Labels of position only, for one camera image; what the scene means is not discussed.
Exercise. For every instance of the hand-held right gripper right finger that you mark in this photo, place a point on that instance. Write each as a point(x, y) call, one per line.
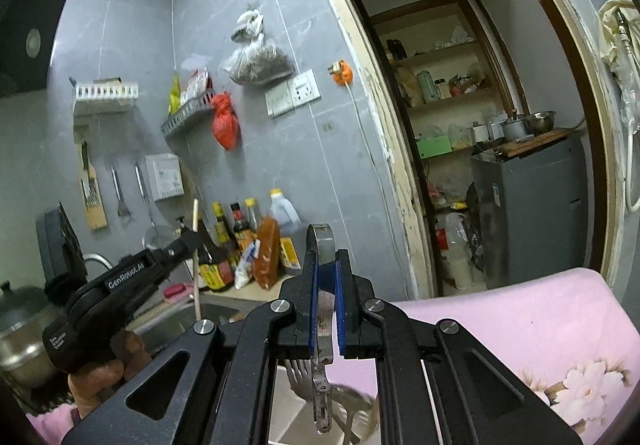
point(341, 305)

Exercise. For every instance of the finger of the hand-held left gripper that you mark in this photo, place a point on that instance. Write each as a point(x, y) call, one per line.
point(175, 250)

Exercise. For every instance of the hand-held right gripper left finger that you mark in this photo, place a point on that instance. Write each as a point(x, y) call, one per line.
point(314, 305)

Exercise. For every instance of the large metal spoon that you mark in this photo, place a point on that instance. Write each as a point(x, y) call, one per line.
point(322, 245)

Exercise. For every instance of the metal fork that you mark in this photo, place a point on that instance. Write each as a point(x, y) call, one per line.
point(300, 375)

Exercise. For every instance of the person's left hand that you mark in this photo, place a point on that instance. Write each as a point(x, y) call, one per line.
point(95, 385)

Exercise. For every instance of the hanging metal skimmer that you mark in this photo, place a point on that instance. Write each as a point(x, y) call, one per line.
point(155, 235)

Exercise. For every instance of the metal faucet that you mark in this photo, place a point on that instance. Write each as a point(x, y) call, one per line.
point(97, 260)

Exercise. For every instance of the pink brush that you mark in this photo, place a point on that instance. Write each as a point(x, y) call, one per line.
point(177, 291)

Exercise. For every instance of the dark bottle yellow cap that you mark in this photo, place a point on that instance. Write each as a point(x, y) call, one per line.
point(221, 225)

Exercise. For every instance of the hanging metal spatula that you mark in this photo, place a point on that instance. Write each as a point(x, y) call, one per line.
point(121, 210)

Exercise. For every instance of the dark bottle red cap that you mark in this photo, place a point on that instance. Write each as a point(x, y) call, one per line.
point(240, 225)

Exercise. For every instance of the white seasoning packet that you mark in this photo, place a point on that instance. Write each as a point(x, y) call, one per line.
point(246, 270)

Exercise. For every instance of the metal sink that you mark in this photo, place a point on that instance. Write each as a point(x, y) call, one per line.
point(215, 312)

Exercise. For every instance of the metal pot with lid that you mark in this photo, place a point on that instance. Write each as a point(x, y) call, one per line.
point(20, 325)

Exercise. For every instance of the clear bottle yellow cap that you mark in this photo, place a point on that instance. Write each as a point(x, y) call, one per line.
point(252, 215)

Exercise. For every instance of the wooden knife holder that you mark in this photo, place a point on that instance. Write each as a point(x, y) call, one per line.
point(95, 210)

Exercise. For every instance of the plastic jug red label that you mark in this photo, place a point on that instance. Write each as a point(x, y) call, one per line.
point(457, 260)

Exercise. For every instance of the red plastic bag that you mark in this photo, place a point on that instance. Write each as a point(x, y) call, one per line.
point(225, 125)

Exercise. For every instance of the yellow packet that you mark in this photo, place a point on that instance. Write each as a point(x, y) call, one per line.
point(175, 97)

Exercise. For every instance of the black bag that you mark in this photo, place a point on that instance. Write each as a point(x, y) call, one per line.
point(474, 225)

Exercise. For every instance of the pink printed blanket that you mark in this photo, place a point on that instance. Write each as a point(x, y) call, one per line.
point(500, 325)

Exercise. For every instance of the white red packet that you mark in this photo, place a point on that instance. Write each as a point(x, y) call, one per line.
point(195, 85)

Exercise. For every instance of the green box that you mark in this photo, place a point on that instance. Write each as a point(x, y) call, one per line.
point(434, 146)

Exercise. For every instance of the grey appliance cabinet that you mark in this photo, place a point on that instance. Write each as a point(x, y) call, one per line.
point(530, 225)

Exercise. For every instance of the clear bag of dried goods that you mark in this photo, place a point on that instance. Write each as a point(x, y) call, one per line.
point(257, 60)

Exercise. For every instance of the orange plug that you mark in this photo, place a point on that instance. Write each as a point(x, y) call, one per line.
point(342, 74)

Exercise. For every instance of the wooden storage shelf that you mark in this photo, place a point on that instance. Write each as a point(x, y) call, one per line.
point(450, 100)

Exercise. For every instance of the pale green flask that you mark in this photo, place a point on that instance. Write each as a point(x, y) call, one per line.
point(425, 87)

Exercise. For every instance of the black range hood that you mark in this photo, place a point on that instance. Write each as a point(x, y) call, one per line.
point(30, 65)

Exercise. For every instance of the wooden board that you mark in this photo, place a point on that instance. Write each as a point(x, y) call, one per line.
point(540, 142)

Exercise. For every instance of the metal bowl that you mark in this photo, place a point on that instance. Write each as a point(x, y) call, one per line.
point(541, 122)

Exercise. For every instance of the clear plastic bag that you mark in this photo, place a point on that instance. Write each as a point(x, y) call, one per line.
point(631, 95)

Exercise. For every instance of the white wall box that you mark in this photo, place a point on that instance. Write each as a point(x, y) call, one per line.
point(164, 177)

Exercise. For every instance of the grey wall basket shelf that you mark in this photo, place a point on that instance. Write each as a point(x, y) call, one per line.
point(187, 117)

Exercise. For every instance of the white wall rack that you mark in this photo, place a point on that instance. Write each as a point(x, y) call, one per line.
point(105, 95)

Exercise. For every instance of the cream wooden door frame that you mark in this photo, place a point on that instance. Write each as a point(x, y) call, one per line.
point(380, 125)

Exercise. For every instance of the white wall switch socket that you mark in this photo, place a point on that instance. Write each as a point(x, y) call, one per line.
point(292, 95)

